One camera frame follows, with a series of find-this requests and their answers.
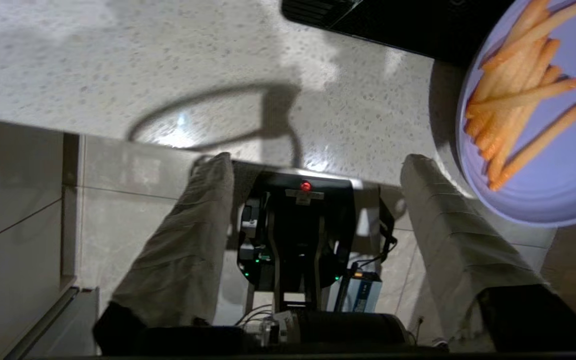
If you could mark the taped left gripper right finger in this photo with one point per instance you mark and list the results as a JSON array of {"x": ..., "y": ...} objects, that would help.
[{"x": 468, "y": 250}]

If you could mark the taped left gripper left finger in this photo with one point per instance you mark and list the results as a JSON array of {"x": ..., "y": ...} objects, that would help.
[{"x": 183, "y": 250}]

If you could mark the purple round plate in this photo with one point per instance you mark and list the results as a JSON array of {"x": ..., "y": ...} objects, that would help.
[{"x": 558, "y": 190}]

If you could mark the black robot base chassis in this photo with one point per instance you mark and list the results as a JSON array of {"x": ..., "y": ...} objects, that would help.
[{"x": 298, "y": 235}]

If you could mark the orange french fry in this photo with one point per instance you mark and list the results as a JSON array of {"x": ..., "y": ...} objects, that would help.
[
  {"x": 538, "y": 147},
  {"x": 523, "y": 99},
  {"x": 505, "y": 150},
  {"x": 543, "y": 65},
  {"x": 513, "y": 75},
  {"x": 533, "y": 38},
  {"x": 530, "y": 15}
]

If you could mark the blue electronics box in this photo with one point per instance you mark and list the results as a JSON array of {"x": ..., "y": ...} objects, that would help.
[{"x": 363, "y": 295}]

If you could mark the black induction cooktop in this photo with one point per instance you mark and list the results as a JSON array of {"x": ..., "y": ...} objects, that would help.
[{"x": 418, "y": 30}]

